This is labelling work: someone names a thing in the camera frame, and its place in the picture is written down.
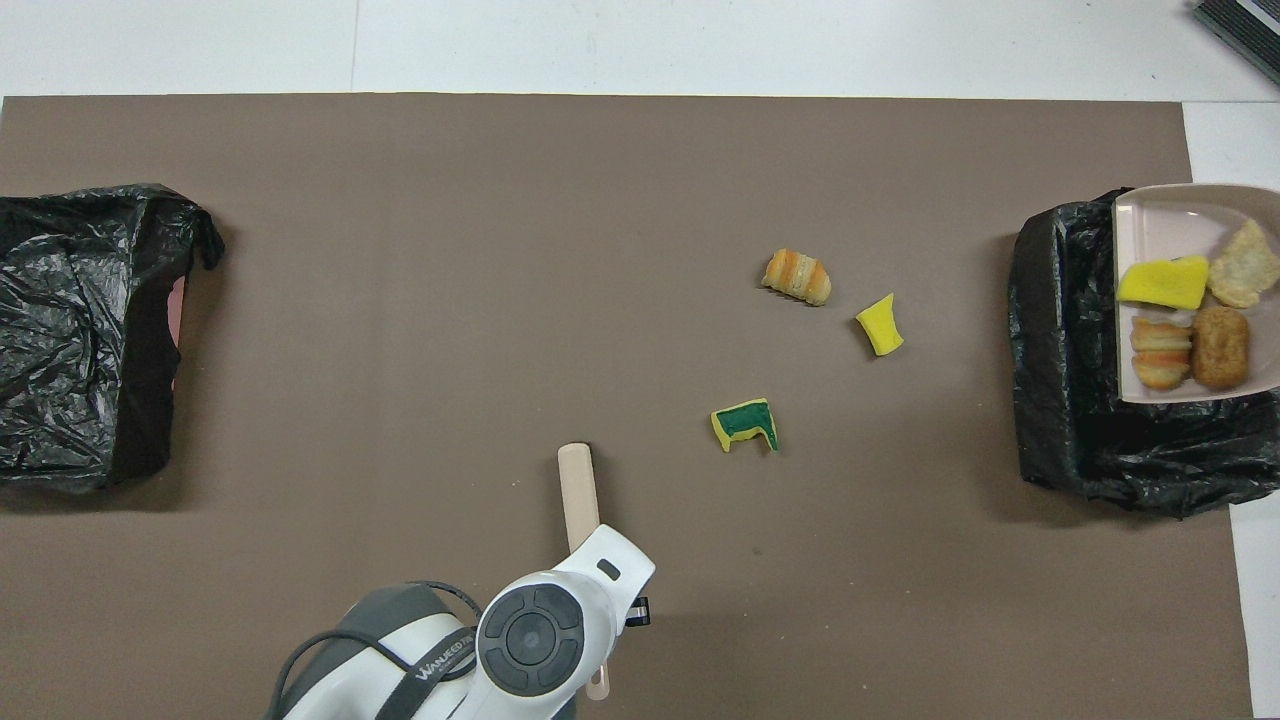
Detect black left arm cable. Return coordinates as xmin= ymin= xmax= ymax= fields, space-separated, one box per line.
xmin=265 ymin=580 xmax=481 ymax=720

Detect pale torn bread piece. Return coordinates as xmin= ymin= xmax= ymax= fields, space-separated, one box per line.
xmin=1207 ymin=218 xmax=1280 ymax=309

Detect beige plastic dustpan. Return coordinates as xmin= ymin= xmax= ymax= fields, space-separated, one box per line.
xmin=1112 ymin=183 xmax=1280 ymax=405

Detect brown fried bread nugget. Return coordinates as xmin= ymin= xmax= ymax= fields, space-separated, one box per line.
xmin=1190 ymin=305 xmax=1251 ymax=391

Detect brown paper table mat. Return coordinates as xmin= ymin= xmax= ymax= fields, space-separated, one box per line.
xmin=0 ymin=93 xmax=1256 ymax=720

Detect pink bin lined black bag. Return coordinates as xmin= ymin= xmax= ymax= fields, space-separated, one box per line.
xmin=0 ymin=183 xmax=226 ymax=491

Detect beige hand brush black bristles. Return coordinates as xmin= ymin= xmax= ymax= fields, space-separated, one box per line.
xmin=557 ymin=443 xmax=613 ymax=701

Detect small curved yellow sponge piece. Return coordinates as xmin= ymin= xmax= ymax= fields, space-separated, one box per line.
xmin=855 ymin=292 xmax=906 ymax=358

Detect small striped croissant piece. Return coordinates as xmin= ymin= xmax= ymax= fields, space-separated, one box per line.
xmin=1130 ymin=315 xmax=1194 ymax=391

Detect yellow sponge piece green top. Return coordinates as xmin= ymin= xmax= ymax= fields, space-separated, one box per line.
xmin=710 ymin=398 xmax=781 ymax=454

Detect dark ribbed panel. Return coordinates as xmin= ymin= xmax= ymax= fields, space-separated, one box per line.
xmin=1192 ymin=0 xmax=1280 ymax=86

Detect wide yellow sponge piece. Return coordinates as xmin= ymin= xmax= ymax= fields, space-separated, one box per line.
xmin=1117 ymin=256 xmax=1211 ymax=311

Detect large striped croissant piece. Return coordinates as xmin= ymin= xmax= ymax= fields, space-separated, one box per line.
xmin=762 ymin=248 xmax=833 ymax=307

